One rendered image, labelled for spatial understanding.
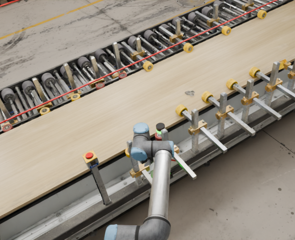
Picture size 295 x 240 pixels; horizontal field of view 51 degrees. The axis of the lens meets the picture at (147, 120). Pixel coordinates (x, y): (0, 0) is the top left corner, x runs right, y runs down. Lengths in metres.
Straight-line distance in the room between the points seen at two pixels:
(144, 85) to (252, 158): 1.35
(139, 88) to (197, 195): 1.14
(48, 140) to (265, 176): 2.01
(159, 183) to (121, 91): 1.38
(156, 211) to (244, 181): 1.89
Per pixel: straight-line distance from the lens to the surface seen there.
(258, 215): 2.98
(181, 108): 2.34
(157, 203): 1.38
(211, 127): 2.70
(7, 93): 3.20
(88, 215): 2.24
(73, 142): 2.39
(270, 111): 2.41
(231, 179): 3.14
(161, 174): 1.50
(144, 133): 1.74
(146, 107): 2.50
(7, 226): 2.38
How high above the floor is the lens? 2.60
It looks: 45 degrees down
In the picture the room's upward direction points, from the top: 9 degrees counter-clockwise
